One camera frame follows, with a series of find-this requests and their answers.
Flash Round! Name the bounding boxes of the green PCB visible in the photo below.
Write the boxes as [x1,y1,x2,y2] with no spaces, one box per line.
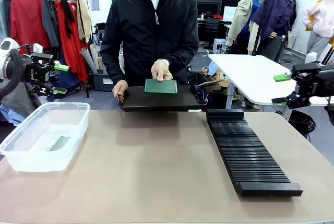
[144,78,178,94]
[49,135,71,152]

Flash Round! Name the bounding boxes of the black bag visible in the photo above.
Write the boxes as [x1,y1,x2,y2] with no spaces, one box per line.
[94,22,107,44]

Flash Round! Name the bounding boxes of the light blue cap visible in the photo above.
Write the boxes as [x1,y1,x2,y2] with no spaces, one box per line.
[205,61,220,77]

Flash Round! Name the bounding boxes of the white table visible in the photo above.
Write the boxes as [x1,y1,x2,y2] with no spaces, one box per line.
[208,53,334,110]

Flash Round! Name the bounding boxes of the person's right hand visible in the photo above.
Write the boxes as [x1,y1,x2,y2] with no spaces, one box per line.
[112,79,129,103]

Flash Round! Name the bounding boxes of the beige hanging garment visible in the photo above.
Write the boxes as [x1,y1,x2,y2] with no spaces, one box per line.
[77,0,92,44]

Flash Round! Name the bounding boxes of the black hanging scarf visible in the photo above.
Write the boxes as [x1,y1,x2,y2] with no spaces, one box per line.
[59,0,76,39]

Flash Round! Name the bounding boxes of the mannequin in purple jacket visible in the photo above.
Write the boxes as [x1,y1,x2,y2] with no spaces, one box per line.
[249,0,297,63]

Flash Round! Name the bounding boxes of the mannequin in beige coat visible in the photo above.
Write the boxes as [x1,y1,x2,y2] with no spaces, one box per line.
[225,0,261,55]

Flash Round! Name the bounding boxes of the black slotted PCB rack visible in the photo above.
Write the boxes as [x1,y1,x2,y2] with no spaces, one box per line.
[206,109,304,197]

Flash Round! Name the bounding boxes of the black tray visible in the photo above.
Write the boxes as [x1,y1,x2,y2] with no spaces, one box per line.
[117,85,208,112]

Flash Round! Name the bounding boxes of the dark grey storage bin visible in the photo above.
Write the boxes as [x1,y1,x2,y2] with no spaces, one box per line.
[91,72,114,92]

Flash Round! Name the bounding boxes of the left arm thick black hose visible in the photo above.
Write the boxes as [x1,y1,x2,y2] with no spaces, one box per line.
[0,48,26,101]

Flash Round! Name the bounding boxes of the red hanging dress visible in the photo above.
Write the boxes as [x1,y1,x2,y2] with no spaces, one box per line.
[54,0,89,82]

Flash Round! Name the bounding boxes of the blue denim cloth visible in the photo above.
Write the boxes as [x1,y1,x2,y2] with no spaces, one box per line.
[0,103,27,127]

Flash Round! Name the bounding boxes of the person's left hand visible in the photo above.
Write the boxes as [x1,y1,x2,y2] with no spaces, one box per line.
[151,58,174,82]

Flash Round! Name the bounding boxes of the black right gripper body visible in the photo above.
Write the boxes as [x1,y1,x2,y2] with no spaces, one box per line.
[295,63,334,99]

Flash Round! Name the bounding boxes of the black stand pole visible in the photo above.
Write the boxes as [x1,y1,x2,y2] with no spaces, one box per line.
[252,0,270,57]

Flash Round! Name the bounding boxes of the clear plastic storage box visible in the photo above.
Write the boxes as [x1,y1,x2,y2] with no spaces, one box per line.
[0,101,91,172]

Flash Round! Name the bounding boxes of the white computer tower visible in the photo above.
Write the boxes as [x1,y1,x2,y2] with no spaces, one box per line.
[213,38,227,54]

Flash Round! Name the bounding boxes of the person's right forearm black sleeve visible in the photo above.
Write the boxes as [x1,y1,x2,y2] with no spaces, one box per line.
[100,49,126,85]

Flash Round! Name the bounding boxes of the black office chair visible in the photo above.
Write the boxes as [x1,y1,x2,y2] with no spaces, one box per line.
[204,17,222,36]

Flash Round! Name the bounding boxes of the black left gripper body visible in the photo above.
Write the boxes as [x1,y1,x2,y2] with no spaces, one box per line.
[25,52,55,86]

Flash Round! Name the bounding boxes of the dark blue crumpled cloth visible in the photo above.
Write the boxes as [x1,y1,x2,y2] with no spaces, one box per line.
[189,84,209,104]

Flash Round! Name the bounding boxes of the grey crumpled cloth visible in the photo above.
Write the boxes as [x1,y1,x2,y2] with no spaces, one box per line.
[0,81,43,119]

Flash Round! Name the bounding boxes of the leaning grey paper roll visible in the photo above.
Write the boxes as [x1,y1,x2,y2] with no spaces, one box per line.
[79,47,98,74]

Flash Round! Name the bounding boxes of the black cable coil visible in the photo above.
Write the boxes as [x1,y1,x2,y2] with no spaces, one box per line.
[289,110,317,136]

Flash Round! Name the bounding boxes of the red hanging shirt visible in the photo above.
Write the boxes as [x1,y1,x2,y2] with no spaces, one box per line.
[9,0,52,55]

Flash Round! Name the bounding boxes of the navy blue garment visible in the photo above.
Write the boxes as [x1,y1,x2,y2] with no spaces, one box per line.
[59,51,80,89]

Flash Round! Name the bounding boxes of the cream paper roll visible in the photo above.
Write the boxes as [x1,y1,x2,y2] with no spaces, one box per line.
[89,43,101,71]

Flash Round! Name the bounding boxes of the pale grey hanging garment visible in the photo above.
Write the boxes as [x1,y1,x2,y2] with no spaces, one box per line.
[0,0,13,44]

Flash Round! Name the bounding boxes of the mannequin in pink hoodie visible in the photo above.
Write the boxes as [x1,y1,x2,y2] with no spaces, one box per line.
[302,0,334,64]

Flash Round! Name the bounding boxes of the white monitor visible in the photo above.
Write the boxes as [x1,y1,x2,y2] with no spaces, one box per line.
[223,6,240,22]

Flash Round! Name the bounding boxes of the person in black jacket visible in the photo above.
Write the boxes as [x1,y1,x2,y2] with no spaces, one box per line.
[100,0,199,89]

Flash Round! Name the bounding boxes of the person's left forearm black sleeve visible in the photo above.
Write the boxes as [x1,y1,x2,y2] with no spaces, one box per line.
[163,43,199,68]

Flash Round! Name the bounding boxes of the tan rounded object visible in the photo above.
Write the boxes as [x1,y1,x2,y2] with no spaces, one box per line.
[216,68,232,87]

